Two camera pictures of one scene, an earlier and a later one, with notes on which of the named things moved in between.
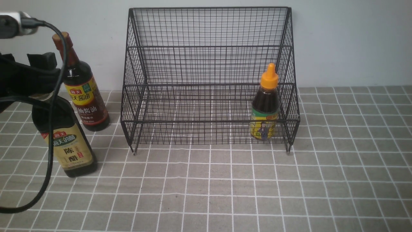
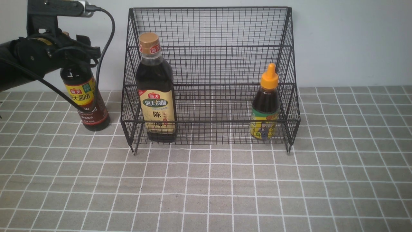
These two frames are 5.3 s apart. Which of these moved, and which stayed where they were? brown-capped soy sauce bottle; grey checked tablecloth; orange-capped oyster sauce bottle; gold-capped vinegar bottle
Moved: gold-capped vinegar bottle
Stayed: brown-capped soy sauce bottle; orange-capped oyster sauce bottle; grey checked tablecloth
